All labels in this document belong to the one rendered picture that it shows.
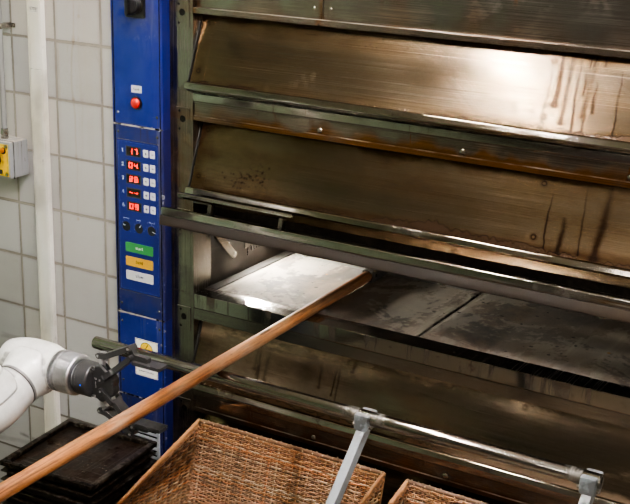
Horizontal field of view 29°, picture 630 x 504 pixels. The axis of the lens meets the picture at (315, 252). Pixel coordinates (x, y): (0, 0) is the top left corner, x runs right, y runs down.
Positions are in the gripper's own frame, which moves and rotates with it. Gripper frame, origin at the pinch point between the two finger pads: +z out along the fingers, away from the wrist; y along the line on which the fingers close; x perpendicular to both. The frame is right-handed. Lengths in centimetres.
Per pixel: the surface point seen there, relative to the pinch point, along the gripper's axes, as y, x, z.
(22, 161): -26, -57, -88
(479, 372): 4, -57, 47
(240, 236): -22.1, -43.5, -9.0
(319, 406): 2.9, -20.0, 26.4
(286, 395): 2.5, -20.2, 18.2
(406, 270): -22, -43, 34
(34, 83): -48, -57, -83
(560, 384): 2, -57, 66
